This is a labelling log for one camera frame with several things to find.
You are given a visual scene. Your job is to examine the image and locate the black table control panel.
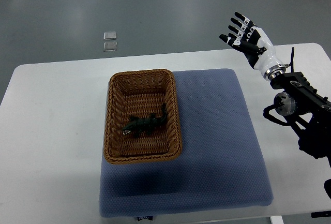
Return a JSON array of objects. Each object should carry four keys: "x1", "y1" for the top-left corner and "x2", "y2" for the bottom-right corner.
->
[{"x1": 311, "y1": 211, "x2": 331, "y2": 218}]

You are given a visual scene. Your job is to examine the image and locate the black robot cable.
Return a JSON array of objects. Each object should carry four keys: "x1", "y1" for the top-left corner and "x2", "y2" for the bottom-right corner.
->
[{"x1": 285, "y1": 47, "x2": 296, "y2": 73}]

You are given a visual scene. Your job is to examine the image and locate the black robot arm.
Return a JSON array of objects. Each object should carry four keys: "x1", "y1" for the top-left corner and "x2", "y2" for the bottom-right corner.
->
[{"x1": 263, "y1": 72, "x2": 330, "y2": 162}]

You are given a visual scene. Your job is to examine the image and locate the upper metal floor plate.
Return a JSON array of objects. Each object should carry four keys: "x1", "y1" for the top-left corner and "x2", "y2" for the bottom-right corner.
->
[{"x1": 103, "y1": 31, "x2": 117, "y2": 40}]

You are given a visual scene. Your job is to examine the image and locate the white table leg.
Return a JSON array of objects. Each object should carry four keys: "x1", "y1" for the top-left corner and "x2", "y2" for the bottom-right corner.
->
[{"x1": 270, "y1": 216, "x2": 284, "y2": 224}]

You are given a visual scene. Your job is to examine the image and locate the brown wicker basket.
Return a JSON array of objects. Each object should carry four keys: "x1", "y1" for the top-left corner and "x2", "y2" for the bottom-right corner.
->
[{"x1": 103, "y1": 69, "x2": 183, "y2": 165}]

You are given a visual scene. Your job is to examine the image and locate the blue grey cushion mat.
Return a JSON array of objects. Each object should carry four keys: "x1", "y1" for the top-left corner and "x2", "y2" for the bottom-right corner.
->
[{"x1": 99, "y1": 69, "x2": 273, "y2": 218}]

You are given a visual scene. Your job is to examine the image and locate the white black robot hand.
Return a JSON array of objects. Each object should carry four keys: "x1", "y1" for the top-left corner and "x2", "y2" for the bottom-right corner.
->
[{"x1": 219, "y1": 12, "x2": 286, "y2": 81}]

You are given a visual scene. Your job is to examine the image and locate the dark toy crocodile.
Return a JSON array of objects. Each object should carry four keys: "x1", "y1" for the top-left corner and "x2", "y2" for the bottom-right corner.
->
[{"x1": 122, "y1": 103, "x2": 168, "y2": 138}]

